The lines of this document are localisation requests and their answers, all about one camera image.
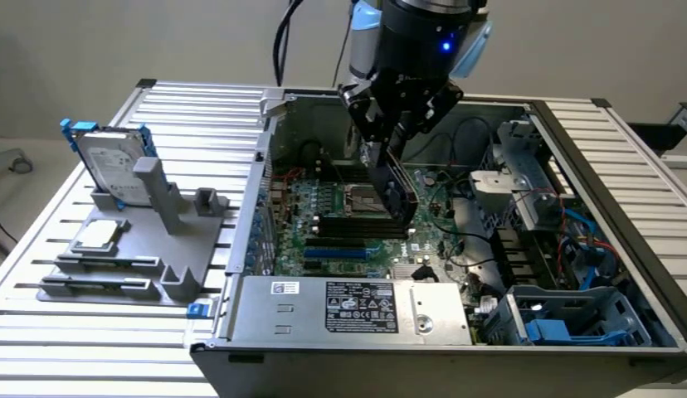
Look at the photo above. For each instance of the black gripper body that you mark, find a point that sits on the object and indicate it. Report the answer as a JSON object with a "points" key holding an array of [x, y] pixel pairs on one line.
{"points": [[416, 45]]}

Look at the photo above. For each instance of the black graphics card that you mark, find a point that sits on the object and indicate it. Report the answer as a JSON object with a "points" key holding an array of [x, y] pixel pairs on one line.
{"points": [[396, 195]]}

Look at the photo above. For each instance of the black RAM slots bank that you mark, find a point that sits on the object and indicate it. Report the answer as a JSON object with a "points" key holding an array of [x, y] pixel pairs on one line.
{"points": [[349, 170], [357, 226]]}

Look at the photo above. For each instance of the grey case latch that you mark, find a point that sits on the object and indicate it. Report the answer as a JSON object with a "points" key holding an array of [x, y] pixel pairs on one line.
{"points": [[275, 105]]}

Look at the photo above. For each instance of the round coin battery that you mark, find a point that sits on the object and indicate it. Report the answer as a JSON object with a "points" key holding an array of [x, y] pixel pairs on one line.
{"points": [[430, 180]]}

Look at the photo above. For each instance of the CPU socket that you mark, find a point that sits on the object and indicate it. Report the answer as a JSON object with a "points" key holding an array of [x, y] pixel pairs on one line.
{"points": [[359, 199]]}

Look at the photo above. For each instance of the bare metal disk bay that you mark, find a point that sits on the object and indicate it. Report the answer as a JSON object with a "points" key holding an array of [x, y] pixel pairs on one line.
{"points": [[515, 182]]}

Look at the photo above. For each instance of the green motherboard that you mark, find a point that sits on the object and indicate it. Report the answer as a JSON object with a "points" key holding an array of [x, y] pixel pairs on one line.
{"points": [[435, 217]]}

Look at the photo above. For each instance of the black table corner cap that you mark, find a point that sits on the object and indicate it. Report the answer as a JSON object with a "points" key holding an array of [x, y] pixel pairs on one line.
{"points": [[146, 83], [601, 103]]}

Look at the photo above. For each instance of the black expansion slot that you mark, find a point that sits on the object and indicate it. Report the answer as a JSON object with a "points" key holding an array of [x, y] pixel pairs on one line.
{"points": [[339, 244]]}

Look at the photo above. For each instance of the blue expansion slot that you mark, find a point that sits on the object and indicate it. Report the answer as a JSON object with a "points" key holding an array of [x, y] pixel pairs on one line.
{"points": [[339, 252]]}

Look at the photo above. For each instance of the silver chipset heatsink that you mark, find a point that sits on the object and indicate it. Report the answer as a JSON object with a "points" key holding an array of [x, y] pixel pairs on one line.
{"points": [[404, 272]]}

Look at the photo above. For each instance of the grey parts rack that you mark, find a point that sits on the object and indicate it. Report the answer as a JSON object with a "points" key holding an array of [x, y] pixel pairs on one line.
{"points": [[200, 240]]}

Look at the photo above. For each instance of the silver power supply unit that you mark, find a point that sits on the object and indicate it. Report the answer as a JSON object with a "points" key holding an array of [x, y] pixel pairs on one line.
{"points": [[300, 311]]}

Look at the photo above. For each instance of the silver CPU chip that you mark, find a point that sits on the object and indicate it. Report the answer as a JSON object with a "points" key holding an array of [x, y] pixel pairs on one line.
{"points": [[100, 234]]}

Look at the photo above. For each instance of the disk bay with blue tray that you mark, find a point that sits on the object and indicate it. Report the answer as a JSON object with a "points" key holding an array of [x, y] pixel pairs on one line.
{"points": [[571, 319]]}

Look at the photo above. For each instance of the small blue clip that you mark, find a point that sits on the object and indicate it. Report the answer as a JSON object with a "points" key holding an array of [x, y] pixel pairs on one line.
{"points": [[199, 311]]}

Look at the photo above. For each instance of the green RAM stick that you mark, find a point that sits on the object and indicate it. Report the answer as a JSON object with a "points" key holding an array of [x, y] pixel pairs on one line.
{"points": [[106, 263]]}

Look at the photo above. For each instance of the open black PC case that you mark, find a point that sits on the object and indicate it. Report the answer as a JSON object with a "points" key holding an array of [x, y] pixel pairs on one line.
{"points": [[377, 373]]}

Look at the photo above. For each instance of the hard disk with blue bracket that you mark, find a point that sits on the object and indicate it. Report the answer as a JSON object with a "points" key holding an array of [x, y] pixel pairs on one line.
{"points": [[108, 166]]}

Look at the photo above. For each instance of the grey caster frame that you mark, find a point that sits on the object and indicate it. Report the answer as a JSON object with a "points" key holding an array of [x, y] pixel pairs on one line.
{"points": [[14, 159]]}

